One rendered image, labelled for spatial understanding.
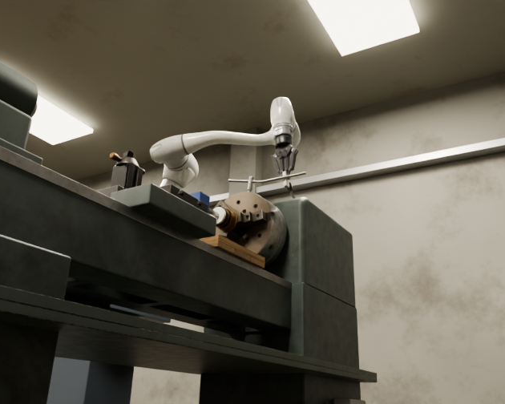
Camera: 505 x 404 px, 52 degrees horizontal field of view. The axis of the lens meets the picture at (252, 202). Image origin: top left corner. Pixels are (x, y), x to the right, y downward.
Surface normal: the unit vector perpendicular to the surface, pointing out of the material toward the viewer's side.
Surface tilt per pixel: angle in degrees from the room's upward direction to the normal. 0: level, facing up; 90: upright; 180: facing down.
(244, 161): 90
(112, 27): 180
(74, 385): 90
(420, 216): 90
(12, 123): 90
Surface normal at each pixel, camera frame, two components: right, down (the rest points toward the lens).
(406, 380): -0.49, -0.34
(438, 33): -0.03, 0.92
